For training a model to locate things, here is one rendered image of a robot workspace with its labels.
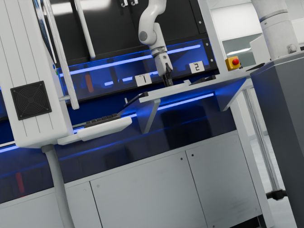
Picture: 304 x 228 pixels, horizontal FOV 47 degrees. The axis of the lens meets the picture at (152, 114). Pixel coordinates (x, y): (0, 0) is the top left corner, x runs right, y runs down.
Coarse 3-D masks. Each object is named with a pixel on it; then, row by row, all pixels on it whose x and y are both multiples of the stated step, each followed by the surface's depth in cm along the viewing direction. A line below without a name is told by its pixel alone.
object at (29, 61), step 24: (0, 0) 122; (24, 0) 123; (0, 24) 121; (24, 24) 123; (0, 48) 120; (24, 48) 122; (48, 48) 144; (0, 72) 120; (24, 72) 121; (48, 72) 122; (24, 96) 120; (48, 96) 121; (24, 120) 119; (48, 120) 121; (24, 144) 119
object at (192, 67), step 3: (192, 63) 202; (195, 63) 203; (198, 63) 203; (201, 63) 204; (192, 66) 202; (195, 66) 202; (201, 66) 203; (192, 69) 201; (195, 69) 202; (201, 69) 203; (192, 72) 201; (195, 72) 202
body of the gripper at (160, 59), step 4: (164, 52) 173; (156, 56) 174; (160, 56) 171; (164, 56) 173; (156, 60) 176; (160, 60) 172; (164, 60) 171; (168, 60) 172; (156, 64) 178; (160, 64) 172; (164, 64) 171; (168, 64) 171; (160, 68) 174; (164, 68) 170; (172, 68) 172; (160, 72) 176; (164, 72) 172
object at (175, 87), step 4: (180, 84) 169; (184, 84) 170; (188, 84) 171; (164, 88) 167; (168, 88) 167; (172, 88) 168; (176, 88) 169; (148, 92) 164; (152, 92) 165; (156, 92) 165; (160, 92) 166; (136, 96) 167; (132, 100) 176
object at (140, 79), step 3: (138, 75) 191; (141, 75) 192; (144, 75) 192; (147, 75) 193; (135, 78) 190; (138, 78) 191; (141, 78) 191; (147, 78) 192; (150, 78) 193; (138, 81) 191; (141, 81) 191; (144, 81) 192; (147, 81) 192; (150, 81) 193; (138, 84) 190; (141, 84) 191; (144, 84) 191
